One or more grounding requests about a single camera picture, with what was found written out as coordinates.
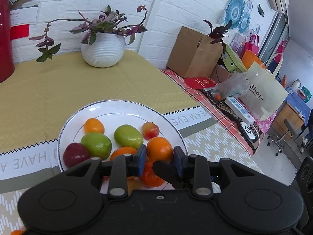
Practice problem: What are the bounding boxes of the small orange kumquat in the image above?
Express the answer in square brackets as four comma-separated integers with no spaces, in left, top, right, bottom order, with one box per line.
[84,118,105,134]

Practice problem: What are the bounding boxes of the dark red plum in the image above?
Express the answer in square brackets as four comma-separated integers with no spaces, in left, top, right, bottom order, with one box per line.
[63,143,91,168]

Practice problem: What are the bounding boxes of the white round plate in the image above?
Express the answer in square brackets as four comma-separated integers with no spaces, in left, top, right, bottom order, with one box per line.
[57,99,189,192]

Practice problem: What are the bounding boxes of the bedding calendar poster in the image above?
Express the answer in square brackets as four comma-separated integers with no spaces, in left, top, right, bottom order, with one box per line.
[8,0,40,40]

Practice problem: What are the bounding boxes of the purple green trailing plant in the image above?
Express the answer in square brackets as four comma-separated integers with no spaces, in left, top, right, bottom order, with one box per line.
[29,5,148,63]

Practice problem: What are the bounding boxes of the beige tote bag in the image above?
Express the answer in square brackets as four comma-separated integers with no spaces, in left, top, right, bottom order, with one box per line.
[239,50,288,121]

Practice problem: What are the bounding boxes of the red thermos jug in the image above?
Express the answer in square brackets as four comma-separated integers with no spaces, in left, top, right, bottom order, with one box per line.
[0,0,14,82]

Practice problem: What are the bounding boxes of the orange kumquat on table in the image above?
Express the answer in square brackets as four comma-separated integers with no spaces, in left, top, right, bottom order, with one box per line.
[110,146,137,161]

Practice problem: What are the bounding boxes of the plaid orange cloth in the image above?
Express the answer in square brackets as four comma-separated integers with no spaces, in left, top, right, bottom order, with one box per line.
[161,68,277,157]

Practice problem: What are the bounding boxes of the blue round wall decoration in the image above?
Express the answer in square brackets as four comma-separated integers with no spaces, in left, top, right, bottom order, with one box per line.
[224,0,245,29]

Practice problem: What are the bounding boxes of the brown cardboard box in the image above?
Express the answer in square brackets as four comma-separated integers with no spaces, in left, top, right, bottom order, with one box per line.
[167,27,223,78]

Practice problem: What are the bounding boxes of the dark purple leafy plant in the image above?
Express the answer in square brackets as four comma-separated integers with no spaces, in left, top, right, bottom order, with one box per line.
[203,20,232,53]

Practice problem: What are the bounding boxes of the white ribbed plant pot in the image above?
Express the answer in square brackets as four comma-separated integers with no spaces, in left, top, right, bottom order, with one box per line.
[81,33,126,68]

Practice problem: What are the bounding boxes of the red orange tomato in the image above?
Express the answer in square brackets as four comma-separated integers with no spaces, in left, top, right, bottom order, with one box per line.
[139,161,165,188]

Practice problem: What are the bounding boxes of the green guava fruit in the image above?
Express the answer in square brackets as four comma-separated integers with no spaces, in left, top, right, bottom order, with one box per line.
[81,132,112,160]

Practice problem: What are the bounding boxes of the red envelope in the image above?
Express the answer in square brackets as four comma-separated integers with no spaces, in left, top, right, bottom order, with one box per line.
[184,77,216,90]

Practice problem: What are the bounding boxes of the yellow green tablecloth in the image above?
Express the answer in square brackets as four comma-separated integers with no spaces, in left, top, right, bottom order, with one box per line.
[1,51,258,234]

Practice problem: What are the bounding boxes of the orange mandarin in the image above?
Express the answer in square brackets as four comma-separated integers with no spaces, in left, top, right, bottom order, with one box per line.
[146,137,174,162]

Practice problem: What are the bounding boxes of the red yellow tomato fruit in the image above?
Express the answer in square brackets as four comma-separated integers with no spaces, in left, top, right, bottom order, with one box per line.
[142,122,160,141]

